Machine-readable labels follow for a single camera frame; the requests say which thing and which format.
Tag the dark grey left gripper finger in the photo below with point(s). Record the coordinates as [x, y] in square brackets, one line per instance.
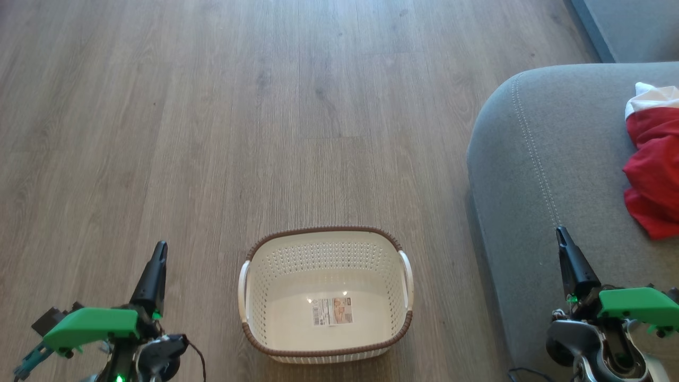
[151, 281]

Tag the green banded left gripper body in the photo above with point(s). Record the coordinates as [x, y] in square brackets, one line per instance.
[90, 323]

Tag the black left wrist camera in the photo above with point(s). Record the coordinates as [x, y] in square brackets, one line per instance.
[53, 317]

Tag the grey fabric sofa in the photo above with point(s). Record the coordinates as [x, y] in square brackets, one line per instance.
[551, 132]

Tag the printed basket label sticker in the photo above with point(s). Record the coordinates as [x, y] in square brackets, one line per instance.
[332, 311]

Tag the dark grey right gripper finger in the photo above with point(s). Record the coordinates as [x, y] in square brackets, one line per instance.
[575, 265]

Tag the red cloth garment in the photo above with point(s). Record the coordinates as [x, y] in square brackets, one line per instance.
[655, 170]

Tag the grey upholstered sofa section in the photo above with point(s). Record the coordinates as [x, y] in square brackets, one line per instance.
[636, 26]

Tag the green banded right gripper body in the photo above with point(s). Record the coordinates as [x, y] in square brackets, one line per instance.
[636, 306]

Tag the cream laundry basket brown rim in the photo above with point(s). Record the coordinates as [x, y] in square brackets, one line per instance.
[329, 276]

